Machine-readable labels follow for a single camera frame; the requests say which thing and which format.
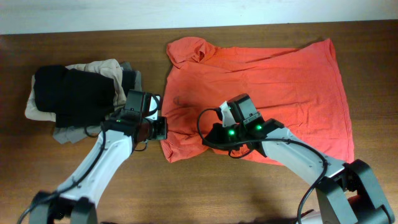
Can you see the beige folded garment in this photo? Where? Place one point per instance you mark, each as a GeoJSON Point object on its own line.
{"type": "Point", "coordinates": [109, 68]}

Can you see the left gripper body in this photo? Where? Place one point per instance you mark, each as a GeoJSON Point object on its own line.
{"type": "Point", "coordinates": [157, 129]}

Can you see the grey folded garment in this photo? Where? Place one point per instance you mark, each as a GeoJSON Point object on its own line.
{"type": "Point", "coordinates": [132, 79]}

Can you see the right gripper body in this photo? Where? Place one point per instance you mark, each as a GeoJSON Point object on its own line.
{"type": "Point", "coordinates": [229, 134]}

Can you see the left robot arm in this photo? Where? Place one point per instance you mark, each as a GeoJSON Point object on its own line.
{"type": "Point", "coordinates": [78, 196]}

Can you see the red printed t-shirt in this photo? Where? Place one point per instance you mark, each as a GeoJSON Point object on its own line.
{"type": "Point", "coordinates": [301, 88]}

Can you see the black folded garment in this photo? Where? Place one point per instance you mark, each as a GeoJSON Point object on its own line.
{"type": "Point", "coordinates": [77, 98]}

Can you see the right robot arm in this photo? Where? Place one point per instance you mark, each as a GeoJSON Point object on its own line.
{"type": "Point", "coordinates": [339, 192]}

